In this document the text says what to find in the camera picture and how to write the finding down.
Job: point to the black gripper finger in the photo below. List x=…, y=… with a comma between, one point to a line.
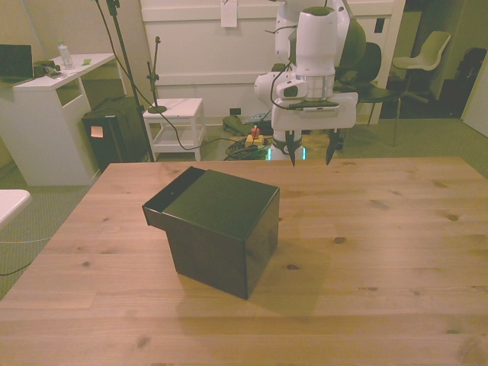
x=293, y=146
x=332, y=145

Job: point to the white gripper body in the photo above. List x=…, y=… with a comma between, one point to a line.
x=324, y=120

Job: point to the black open-top drawer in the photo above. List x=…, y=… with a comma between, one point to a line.
x=167, y=198

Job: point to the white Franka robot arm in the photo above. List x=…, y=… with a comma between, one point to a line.
x=316, y=45

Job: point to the black drawer cabinet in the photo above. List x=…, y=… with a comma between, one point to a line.
x=225, y=228

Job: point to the red emergency stop button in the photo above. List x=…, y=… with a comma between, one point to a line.
x=255, y=134

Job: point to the green bag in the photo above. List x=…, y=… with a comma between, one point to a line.
x=238, y=124

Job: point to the black chair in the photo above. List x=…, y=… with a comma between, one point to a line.
x=377, y=91

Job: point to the white side table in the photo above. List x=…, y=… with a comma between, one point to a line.
x=179, y=108

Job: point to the white shell chair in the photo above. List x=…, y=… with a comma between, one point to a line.
x=432, y=51

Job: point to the white paper tag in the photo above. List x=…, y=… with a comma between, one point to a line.
x=228, y=13

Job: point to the small black round-base stand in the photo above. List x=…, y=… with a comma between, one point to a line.
x=154, y=76

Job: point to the black bag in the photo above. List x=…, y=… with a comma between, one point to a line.
x=472, y=68

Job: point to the black computer case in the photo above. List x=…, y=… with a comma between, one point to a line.
x=114, y=133

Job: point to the tall black tripod stand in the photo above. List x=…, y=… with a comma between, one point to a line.
x=124, y=49

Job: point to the orange sticky note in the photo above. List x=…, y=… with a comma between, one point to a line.
x=97, y=131

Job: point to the green sticky note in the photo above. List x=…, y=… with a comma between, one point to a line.
x=86, y=61

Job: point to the clear water bottle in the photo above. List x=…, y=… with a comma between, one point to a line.
x=66, y=55

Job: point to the white desk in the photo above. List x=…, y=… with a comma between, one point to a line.
x=42, y=126

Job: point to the dark tool on desk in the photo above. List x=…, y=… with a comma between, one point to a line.
x=45, y=68

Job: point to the white rounded tabletop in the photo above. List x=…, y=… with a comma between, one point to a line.
x=11, y=202

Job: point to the black laptop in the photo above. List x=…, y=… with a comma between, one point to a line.
x=15, y=61

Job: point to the black wall plate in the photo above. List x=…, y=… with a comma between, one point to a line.
x=380, y=25

